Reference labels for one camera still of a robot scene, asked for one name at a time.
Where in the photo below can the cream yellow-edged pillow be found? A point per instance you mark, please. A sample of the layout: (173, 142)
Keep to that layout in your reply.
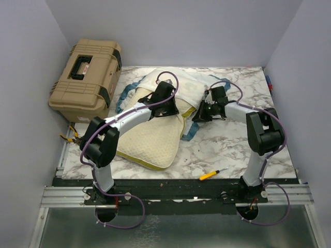
(154, 144)

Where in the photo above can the blue red marker pen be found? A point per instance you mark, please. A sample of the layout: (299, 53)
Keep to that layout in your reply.
(270, 86)

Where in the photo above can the aluminium extrusion frame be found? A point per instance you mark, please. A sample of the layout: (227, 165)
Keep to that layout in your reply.
(287, 219)

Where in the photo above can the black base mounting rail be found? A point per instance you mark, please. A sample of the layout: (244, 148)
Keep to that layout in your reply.
(160, 196)

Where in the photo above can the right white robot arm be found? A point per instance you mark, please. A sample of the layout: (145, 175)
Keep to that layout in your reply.
(265, 134)

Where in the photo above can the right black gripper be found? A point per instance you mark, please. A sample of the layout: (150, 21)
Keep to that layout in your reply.
(200, 115)

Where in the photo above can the yellow handled screwdriver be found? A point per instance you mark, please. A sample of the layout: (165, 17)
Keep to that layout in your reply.
(211, 174)

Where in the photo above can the tan plastic toolbox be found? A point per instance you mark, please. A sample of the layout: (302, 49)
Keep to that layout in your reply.
(86, 87)

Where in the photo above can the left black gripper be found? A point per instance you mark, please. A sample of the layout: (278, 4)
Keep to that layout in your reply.
(174, 111)

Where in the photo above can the white blue-trimmed pillowcase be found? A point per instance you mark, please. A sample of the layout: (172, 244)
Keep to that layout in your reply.
(192, 86)

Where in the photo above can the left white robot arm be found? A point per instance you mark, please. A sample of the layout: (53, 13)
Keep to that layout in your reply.
(99, 143)

